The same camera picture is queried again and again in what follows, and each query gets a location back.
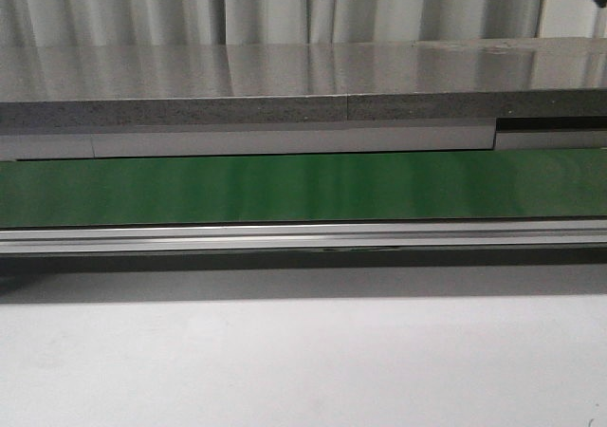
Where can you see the white pleated curtain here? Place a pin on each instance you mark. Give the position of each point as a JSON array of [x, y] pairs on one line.
[[239, 22]]

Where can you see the grey stone countertop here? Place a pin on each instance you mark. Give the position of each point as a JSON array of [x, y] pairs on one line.
[[172, 101]]

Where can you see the aluminium conveyor frame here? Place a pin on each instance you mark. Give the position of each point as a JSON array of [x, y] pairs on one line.
[[292, 236]]

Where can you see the green conveyor belt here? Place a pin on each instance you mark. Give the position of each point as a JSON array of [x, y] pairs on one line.
[[302, 188]]

